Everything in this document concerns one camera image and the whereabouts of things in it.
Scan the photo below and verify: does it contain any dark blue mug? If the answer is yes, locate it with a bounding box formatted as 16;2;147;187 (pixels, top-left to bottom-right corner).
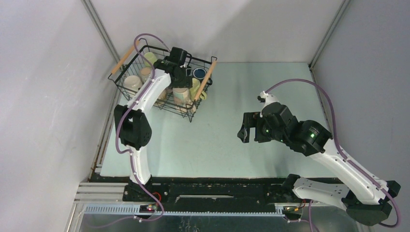
192;68;207;80

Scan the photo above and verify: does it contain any pale yellow mug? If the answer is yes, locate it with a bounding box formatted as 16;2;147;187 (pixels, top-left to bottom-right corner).
190;78;207;101

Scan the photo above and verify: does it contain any floral painted ceramic mug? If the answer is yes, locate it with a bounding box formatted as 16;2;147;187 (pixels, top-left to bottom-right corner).
173;88;196;113

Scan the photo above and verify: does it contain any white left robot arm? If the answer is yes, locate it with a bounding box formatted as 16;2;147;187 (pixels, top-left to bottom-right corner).
114;47;192;201

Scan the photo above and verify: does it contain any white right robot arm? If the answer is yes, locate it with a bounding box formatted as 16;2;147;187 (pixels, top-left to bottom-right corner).
237;92;401;226

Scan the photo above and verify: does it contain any light green cup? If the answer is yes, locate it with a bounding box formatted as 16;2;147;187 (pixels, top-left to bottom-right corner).
144;52;158;67

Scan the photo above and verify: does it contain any grey striped mug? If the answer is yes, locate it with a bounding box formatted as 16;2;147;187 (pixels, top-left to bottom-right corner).
138;67;152;84

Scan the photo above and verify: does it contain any cream speckled mug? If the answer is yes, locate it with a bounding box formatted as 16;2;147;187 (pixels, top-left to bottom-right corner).
156;90;167;104

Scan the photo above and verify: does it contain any white ribbed mug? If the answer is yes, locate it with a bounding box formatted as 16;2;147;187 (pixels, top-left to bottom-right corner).
124;75;143;95

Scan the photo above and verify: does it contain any right wooden rack handle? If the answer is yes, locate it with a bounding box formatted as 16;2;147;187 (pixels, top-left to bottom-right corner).
193;59;218;101

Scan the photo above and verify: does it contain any wooden rack handle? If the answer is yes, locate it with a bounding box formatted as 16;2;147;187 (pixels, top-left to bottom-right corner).
110;40;140;74
193;59;218;101

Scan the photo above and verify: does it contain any black wire dish rack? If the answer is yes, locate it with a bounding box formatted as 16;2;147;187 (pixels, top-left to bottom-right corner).
108;39;218;121

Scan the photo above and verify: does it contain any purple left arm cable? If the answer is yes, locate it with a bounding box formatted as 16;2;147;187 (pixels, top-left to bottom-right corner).
86;33;170;229

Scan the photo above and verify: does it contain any left wooden rack handle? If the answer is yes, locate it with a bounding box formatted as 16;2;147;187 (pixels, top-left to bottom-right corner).
110;40;140;74

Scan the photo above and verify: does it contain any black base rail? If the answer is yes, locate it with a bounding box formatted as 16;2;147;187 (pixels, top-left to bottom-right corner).
122;177;311;212

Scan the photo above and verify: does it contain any grey cable duct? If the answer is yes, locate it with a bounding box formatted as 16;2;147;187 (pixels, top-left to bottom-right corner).
83;204;284;217

